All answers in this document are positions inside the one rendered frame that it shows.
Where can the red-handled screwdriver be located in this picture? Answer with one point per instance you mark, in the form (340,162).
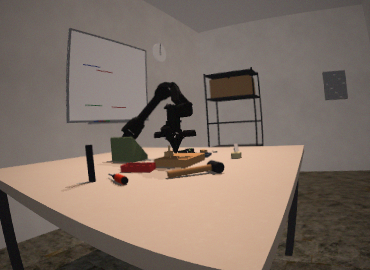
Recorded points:
(120,178)

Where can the red tray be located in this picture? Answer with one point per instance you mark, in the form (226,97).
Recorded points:
(138,167)

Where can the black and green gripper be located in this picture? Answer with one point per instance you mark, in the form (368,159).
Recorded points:
(175,142)

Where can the black flat bar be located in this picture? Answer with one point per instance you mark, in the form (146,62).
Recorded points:
(90,163)

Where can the light brown wooden board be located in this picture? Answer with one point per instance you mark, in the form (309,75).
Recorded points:
(180,160)

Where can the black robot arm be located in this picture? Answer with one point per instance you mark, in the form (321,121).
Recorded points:
(177,111)

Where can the black mallet with wooden handle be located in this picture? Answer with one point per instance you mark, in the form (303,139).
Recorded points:
(212,165)

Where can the black spring clamp with green grips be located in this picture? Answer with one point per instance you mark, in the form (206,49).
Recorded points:
(188,150)

